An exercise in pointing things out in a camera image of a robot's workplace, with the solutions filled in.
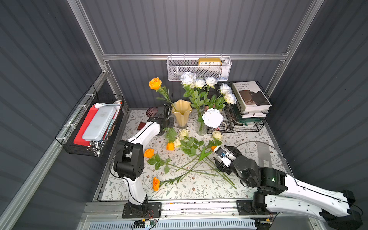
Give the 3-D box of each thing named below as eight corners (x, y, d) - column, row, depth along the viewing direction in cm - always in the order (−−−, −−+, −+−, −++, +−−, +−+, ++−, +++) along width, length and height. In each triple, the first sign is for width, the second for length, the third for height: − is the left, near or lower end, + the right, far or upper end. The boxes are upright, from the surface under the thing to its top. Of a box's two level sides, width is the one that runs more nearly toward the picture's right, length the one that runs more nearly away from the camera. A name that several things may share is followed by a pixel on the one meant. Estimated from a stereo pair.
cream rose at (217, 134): (212, 139, 102) (213, 137, 99) (212, 133, 106) (212, 130, 103) (221, 139, 102) (222, 136, 99) (220, 133, 106) (221, 130, 103)
